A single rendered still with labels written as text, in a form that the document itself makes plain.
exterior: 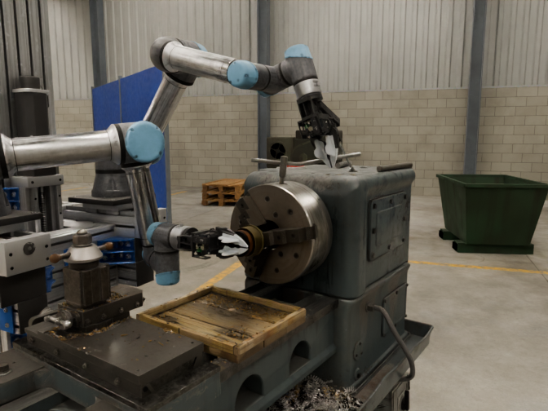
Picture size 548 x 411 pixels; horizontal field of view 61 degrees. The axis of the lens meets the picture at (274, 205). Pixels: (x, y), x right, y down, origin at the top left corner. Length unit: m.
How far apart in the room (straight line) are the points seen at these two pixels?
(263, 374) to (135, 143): 0.71
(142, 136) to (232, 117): 10.92
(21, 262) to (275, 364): 0.72
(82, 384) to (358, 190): 0.92
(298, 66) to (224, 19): 11.37
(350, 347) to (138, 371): 0.86
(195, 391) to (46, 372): 0.33
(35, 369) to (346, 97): 10.71
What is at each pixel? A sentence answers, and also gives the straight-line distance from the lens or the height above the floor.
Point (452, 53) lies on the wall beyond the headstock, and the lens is 11.47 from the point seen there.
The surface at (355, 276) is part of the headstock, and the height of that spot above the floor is 0.94.
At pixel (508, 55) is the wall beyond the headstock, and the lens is 11.52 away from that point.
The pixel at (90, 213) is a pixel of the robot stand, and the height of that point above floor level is 1.10.
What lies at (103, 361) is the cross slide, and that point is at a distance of 0.96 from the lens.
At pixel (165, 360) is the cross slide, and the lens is 0.93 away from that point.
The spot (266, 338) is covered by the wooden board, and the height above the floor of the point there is 0.89.
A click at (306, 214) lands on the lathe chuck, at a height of 1.16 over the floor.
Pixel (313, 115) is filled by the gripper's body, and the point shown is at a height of 1.44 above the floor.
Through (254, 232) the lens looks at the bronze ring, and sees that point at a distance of 1.32.
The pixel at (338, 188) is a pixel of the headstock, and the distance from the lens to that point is 1.47.
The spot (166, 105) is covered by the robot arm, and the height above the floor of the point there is 1.49.
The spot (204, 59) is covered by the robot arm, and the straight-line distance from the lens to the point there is 1.44.
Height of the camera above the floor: 1.38
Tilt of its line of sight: 9 degrees down
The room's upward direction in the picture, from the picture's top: straight up
